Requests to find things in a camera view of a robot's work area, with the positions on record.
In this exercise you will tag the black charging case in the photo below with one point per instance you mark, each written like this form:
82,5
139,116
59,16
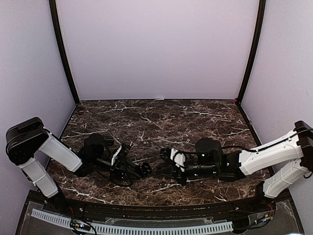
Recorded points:
145,169

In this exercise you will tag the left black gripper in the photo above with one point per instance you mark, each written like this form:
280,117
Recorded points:
120,169

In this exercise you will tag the black front frame rail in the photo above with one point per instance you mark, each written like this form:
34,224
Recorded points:
278,217

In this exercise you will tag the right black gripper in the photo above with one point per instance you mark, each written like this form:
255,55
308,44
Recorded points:
173,172

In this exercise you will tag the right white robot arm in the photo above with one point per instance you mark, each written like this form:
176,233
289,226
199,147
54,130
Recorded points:
294,148

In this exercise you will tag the right black frame post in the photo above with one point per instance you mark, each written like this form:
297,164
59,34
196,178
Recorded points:
253,50

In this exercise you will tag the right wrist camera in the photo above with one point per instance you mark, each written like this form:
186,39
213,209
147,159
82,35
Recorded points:
178,158

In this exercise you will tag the white slotted cable duct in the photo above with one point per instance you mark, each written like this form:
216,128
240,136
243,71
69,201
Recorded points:
103,229

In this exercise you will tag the black frame post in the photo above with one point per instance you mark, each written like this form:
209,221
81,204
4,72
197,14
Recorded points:
62,50
253,50

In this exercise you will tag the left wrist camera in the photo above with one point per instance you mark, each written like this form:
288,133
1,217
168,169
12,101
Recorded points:
115,155

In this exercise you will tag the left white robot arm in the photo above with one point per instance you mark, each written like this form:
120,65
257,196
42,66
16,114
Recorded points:
27,138

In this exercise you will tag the left black frame post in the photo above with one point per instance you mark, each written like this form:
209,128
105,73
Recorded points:
62,50

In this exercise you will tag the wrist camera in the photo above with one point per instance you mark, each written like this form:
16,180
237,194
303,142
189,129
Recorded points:
178,158
115,155

